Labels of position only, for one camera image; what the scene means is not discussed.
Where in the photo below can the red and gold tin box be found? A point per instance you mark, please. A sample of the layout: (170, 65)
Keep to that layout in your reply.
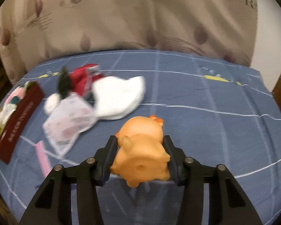
(10, 133)

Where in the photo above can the white knitted sock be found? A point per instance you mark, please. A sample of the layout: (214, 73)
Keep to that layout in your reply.
(115, 98)

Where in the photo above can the white pompom plush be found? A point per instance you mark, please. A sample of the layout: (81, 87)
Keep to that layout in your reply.
(51, 103)

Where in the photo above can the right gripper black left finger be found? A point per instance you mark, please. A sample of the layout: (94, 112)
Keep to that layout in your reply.
(51, 204)

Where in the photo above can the blue grid tablecloth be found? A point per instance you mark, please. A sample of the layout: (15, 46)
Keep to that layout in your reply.
(217, 113)

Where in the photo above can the floral white tissue pack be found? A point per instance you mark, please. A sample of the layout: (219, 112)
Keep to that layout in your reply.
(72, 116)

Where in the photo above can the red and white cloth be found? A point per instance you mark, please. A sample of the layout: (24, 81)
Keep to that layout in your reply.
(82, 79)

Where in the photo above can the black patterned cloth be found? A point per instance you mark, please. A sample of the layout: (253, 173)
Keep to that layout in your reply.
(64, 83)

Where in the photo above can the beige leaf print curtain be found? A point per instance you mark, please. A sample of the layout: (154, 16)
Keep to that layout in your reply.
(33, 31)

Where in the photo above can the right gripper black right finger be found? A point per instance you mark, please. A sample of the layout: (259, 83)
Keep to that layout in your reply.
(228, 203)

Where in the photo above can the orange rubber pig toy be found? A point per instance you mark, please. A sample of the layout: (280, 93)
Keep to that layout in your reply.
(141, 156)

